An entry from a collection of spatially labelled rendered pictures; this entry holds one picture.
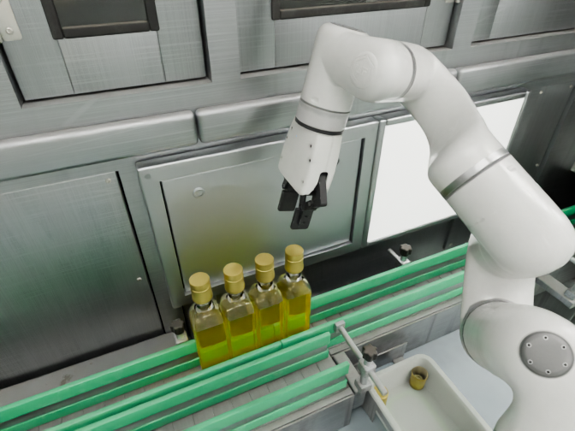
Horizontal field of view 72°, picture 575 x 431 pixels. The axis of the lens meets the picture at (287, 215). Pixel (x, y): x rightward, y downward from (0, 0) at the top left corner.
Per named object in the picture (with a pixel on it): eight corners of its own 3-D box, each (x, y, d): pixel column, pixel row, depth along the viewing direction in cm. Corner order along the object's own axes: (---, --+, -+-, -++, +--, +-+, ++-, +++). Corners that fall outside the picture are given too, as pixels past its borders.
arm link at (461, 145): (434, 206, 46) (329, 76, 51) (471, 186, 55) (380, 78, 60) (497, 159, 40) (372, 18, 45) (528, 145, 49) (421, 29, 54)
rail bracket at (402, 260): (390, 269, 108) (399, 231, 100) (406, 286, 103) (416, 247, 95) (378, 274, 107) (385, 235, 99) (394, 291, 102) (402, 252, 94)
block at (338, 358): (343, 367, 91) (346, 349, 87) (366, 404, 84) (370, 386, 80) (329, 373, 90) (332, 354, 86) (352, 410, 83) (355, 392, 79)
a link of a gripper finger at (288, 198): (280, 168, 67) (271, 202, 71) (287, 177, 65) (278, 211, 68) (296, 169, 69) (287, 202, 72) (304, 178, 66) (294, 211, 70)
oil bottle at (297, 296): (299, 330, 92) (300, 262, 79) (310, 350, 87) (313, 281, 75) (276, 339, 90) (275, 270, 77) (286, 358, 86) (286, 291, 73)
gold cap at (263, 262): (269, 267, 74) (269, 250, 72) (277, 280, 72) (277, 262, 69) (252, 273, 73) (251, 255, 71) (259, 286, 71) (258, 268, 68)
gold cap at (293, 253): (299, 258, 76) (299, 241, 74) (306, 271, 74) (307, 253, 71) (281, 263, 75) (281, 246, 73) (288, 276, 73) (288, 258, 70)
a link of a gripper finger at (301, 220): (299, 191, 62) (288, 227, 65) (308, 203, 59) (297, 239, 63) (317, 191, 63) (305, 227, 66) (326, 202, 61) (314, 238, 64)
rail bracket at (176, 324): (191, 339, 90) (181, 300, 82) (198, 364, 85) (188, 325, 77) (173, 346, 89) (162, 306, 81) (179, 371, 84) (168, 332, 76)
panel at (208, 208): (481, 202, 116) (522, 86, 95) (489, 208, 114) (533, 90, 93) (170, 299, 86) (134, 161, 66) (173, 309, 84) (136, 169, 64)
